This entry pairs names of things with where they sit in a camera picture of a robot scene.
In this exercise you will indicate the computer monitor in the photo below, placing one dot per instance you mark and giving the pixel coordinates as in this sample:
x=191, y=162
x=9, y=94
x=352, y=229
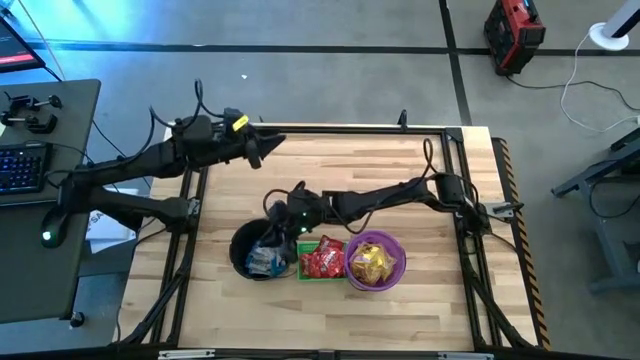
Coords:
x=15, y=50

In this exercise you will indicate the black aluminium table frame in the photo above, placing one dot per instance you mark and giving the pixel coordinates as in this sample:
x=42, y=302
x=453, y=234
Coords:
x=325, y=131

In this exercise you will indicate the black C-clamp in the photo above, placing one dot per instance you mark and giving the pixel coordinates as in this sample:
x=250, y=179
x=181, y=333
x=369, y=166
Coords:
x=30, y=102
x=35, y=122

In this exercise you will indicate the purple halloween bucket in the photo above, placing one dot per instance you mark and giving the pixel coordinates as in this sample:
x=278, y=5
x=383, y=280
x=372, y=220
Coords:
x=350, y=242

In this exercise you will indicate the white cardboard box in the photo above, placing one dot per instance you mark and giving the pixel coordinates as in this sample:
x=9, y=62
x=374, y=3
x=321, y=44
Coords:
x=105, y=235

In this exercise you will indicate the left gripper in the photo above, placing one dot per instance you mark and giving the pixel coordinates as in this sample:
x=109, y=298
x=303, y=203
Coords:
x=235, y=142

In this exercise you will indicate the black round knob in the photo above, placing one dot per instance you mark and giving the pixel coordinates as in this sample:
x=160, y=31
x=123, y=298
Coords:
x=76, y=319

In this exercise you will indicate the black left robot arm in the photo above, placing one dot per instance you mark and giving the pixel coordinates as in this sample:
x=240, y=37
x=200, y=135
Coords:
x=145, y=160

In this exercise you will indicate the black desk top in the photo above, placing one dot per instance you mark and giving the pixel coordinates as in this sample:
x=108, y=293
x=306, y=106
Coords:
x=75, y=115
x=30, y=285

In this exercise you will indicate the yellow black hazard tape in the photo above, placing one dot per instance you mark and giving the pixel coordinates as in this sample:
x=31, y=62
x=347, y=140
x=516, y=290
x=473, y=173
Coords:
x=536, y=300

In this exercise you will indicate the white floor stand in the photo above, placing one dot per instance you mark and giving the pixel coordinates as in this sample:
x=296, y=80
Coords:
x=597, y=37

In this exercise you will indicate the green plastic basket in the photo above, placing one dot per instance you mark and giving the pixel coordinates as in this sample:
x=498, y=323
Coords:
x=320, y=279

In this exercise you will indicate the red black tool box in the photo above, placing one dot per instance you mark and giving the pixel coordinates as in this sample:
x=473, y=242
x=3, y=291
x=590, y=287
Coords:
x=515, y=30

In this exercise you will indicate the yellow candy packet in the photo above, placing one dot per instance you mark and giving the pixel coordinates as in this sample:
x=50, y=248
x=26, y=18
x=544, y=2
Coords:
x=357, y=265
x=372, y=251
x=375, y=264
x=370, y=278
x=389, y=265

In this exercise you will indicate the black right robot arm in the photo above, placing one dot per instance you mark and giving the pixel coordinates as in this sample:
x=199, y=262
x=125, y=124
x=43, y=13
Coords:
x=380, y=200

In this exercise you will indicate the black backlit keyboard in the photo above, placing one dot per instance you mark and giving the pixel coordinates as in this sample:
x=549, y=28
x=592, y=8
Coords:
x=22, y=167

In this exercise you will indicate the red KitKat packet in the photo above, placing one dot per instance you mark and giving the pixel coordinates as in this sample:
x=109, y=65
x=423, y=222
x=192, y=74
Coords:
x=306, y=264
x=336, y=267
x=320, y=263
x=330, y=243

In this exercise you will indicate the black frame clamp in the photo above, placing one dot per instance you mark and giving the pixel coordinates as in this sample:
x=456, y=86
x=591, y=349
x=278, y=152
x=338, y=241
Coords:
x=402, y=118

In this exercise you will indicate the black computer mouse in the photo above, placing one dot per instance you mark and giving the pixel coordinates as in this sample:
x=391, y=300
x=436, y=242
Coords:
x=57, y=225

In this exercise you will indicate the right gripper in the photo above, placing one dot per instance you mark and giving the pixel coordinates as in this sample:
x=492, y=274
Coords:
x=300, y=212

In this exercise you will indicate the silver metal bracket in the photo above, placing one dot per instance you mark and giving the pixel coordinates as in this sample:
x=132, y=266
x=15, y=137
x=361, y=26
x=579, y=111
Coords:
x=465, y=356
x=185, y=354

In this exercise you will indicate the grey metal stand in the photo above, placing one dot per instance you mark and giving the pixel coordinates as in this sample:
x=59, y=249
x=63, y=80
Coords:
x=607, y=240

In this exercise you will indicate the black halloween bucket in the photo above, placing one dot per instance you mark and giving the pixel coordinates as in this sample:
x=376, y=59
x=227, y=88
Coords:
x=239, y=245

